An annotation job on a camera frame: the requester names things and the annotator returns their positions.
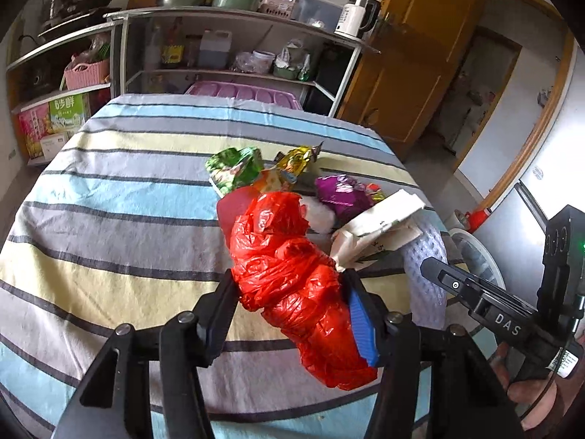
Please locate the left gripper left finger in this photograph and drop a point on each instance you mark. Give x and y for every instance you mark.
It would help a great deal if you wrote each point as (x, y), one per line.
(191, 340)

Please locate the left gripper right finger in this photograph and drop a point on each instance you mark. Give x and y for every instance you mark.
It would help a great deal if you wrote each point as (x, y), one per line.
(388, 341)

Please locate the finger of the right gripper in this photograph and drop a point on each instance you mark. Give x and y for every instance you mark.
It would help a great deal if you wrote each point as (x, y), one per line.
(475, 290)

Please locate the white paper carton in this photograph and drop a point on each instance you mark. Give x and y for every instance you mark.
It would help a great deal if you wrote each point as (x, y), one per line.
(386, 227)

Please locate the red plastic bag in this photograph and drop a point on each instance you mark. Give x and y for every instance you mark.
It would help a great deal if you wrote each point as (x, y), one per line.
(296, 288)

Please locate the white tissue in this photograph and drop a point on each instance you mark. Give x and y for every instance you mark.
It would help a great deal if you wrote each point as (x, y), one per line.
(321, 219)

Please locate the purple snack wrapper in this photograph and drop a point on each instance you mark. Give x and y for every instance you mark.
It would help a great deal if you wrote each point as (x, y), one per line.
(346, 196)

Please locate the green snack wrapper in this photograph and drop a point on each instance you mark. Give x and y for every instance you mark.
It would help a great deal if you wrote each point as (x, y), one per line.
(233, 168)

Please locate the yellow snack wrapper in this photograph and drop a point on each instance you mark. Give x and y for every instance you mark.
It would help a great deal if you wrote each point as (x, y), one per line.
(284, 174)

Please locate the white trash bin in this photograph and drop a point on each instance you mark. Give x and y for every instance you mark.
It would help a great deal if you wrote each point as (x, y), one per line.
(477, 257)

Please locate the metal kitchen shelf rack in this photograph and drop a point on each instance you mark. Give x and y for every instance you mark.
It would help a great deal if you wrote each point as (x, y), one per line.
(267, 51)

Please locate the person's right hand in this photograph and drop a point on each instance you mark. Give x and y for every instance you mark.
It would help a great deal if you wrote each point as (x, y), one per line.
(560, 392)

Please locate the striped tablecloth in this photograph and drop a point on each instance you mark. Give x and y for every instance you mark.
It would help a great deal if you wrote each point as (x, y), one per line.
(121, 227)

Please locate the silver refrigerator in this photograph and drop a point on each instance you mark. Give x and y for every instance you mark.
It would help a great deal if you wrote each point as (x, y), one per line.
(515, 233)

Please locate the colourful cardboard box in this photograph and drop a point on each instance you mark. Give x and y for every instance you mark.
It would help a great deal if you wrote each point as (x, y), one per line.
(64, 115)

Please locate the pink plastic storage lid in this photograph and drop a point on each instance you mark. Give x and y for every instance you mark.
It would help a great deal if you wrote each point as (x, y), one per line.
(239, 91)

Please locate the wooden door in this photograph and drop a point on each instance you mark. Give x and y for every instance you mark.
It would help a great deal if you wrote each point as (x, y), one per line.
(415, 50)

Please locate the pink plastic basket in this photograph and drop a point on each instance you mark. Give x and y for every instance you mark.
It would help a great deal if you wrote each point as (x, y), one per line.
(82, 73)

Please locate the yellow label oil bottle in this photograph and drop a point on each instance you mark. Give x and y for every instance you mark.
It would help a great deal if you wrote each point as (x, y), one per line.
(173, 44)

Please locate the clear plastic jug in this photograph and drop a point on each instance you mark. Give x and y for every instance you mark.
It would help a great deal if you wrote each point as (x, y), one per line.
(214, 49)

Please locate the white electric kettle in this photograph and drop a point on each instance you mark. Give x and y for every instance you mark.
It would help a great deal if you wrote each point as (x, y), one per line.
(357, 18)

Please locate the clear plastic container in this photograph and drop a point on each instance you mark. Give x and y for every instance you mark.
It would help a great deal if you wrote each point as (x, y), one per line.
(317, 13)

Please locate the green metal basin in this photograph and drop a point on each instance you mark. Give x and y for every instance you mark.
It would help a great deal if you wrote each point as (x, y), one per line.
(244, 5)

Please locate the pink utensil basket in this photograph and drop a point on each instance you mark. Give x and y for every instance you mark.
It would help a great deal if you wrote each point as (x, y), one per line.
(278, 8)

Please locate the stacked black pans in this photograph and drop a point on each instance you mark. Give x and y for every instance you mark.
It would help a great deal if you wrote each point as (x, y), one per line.
(62, 17)

